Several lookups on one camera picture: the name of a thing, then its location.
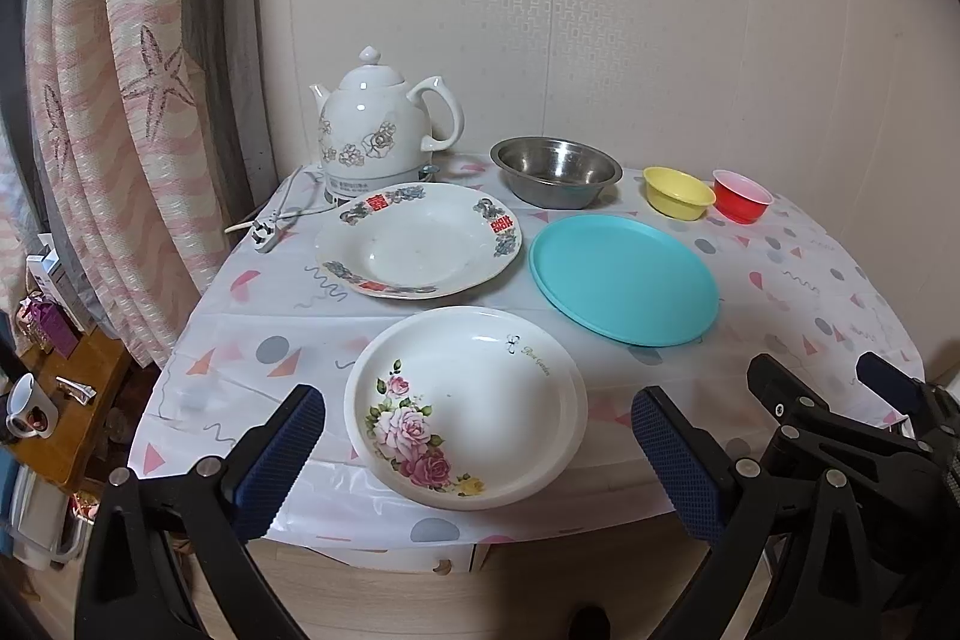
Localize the teal plastic plate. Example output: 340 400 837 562
529 214 719 347

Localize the red plastic bowl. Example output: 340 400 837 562
713 169 775 224

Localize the yellow plastic bowl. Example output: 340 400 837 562
643 166 716 221

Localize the white rose flower plate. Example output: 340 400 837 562
343 305 587 512

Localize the stainless steel bowl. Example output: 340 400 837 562
490 136 623 209

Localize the white dragon pattern plate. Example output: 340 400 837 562
316 182 524 301

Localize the wooden side table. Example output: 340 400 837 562
7 330 132 494

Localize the white mug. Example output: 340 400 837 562
5 374 59 438

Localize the patterned white tablecloth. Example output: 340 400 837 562
130 169 923 549

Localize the pink striped starfish curtain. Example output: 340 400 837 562
25 0 228 365

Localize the white ceramic electric kettle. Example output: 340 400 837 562
309 46 466 203

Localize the white power plug cable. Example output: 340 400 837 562
223 162 332 256

